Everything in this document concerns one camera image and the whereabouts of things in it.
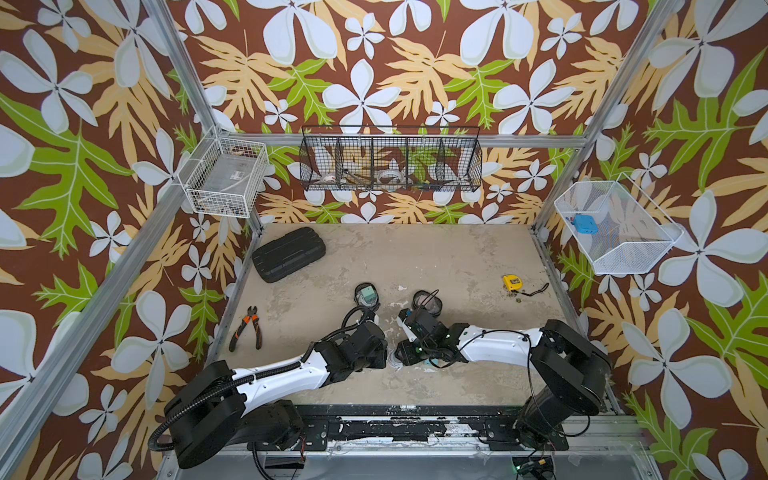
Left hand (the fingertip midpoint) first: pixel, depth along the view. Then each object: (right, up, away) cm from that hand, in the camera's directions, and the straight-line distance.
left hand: (388, 347), depth 84 cm
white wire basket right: (+64, +32, -7) cm, 71 cm away
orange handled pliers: (-45, +7, +12) cm, 47 cm away
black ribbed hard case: (-35, +27, +21) cm, 49 cm away
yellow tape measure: (+43, +17, +18) cm, 50 cm away
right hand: (+3, -3, +4) cm, 5 cm away
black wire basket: (-2, +59, +14) cm, 60 cm away
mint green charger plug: (-6, +13, +14) cm, 21 cm away
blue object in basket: (+58, +35, +2) cm, 68 cm away
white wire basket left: (-48, +50, +2) cm, 69 cm away
